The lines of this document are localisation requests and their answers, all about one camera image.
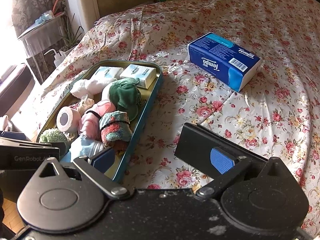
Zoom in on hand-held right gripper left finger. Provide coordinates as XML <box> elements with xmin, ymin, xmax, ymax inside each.
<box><xmin>39</xmin><ymin>147</ymin><xmax>130</xmax><ymax>197</ymax></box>

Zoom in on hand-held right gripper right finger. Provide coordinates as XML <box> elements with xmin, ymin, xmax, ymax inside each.
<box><xmin>196</xmin><ymin>147</ymin><xmax>298</xmax><ymax>198</ymax></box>

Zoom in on light blue cloth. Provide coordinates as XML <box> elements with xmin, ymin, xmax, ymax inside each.
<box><xmin>69</xmin><ymin>135</ymin><xmax>108</xmax><ymax>163</ymax></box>

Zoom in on green looped scrubber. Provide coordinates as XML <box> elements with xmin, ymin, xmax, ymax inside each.
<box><xmin>39</xmin><ymin>128</ymin><xmax>69</xmax><ymax>144</ymax></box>

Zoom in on striped towel bundle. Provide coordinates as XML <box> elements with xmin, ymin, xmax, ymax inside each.
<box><xmin>99</xmin><ymin>110</ymin><xmax>133</xmax><ymax>153</ymax></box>

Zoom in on pink cloth bundle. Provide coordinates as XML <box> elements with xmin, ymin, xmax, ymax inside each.
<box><xmin>79</xmin><ymin>99</ymin><xmax>117</xmax><ymax>140</ymax></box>

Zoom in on beige tape roll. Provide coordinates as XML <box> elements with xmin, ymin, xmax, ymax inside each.
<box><xmin>56</xmin><ymin>106</ymin><xmax>81</xmax><ymax>133</ymax></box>

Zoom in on beige patterned cloth bundle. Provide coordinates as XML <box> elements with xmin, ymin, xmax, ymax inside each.
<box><xmin>75</xmin><ymin>95</ymin><xmax>95</xmax><ymax>115</ymax></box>

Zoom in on green cloth bundle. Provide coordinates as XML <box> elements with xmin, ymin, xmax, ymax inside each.
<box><xmin>101</xmin><ymin>77</ymin><xmax>142</xmax><ymax>120</ymax></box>

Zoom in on gold metal tray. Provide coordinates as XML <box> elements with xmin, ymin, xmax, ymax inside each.
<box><xmin>36</xmin><ymin>60</ymin><xmax>163</xmax><ymax>182</ymax></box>

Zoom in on white fluffy cloth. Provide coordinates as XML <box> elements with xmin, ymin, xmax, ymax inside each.
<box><xmin>71</xmin><ymin>77</ymin><xmax>118</xmax><ymax>99</ymax></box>

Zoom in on white tissue pack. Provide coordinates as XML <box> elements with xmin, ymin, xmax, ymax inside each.
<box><xmin>119</xmin><ymin>64</ymin><xmax>156</xmax><ymax>90</ymax></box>
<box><xmin>89</xmin><ymin>66</ymin><xmax>124</xmax><ymax>80</ymax></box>

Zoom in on white squeeze bottle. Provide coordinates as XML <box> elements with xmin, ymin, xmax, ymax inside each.
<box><xmin>44</xmin><ymin>49</ymin><xmax>66</xmax><ymax>68</ymax></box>

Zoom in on blue tissue pack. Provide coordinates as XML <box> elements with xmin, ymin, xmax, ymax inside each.
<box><xmin>187</xmin><ymin>32</ymin><xmax>262</xmax><ymax>93</ymax></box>

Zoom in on potted plant white planter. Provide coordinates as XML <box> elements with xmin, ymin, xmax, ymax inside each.
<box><xmin>59</xmin><ymin>14</ymin><xmax>85</xmax><ymax>55</ymax></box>

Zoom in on round side table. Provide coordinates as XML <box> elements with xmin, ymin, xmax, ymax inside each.
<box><xmin>17</xmin><ymin>12</ymin><xmax>68</xmax><ymax>83</ymax></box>

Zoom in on blue plastic bag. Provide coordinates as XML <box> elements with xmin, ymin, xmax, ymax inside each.
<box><xmin>35</xmin><ymin>10</ymin><xmax>55</xmax><ymax>25</ymax></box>

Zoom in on floral bedspread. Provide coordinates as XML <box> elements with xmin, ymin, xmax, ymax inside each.
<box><xmin>32</xmin><ymin>0</ymin><xmax>320</xmax><ymax>230</ymax></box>

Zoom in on grey patterned curtain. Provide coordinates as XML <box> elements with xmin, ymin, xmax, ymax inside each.
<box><xmin>12</xmin><ymin>0</ymin><xmax>64</xmax><ymax>38</ymax></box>

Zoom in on orange hose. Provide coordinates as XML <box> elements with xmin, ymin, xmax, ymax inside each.
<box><xmin>51</xmin><ymin>0</ymin><xmax>67</xmax><ymax>17</ymax></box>

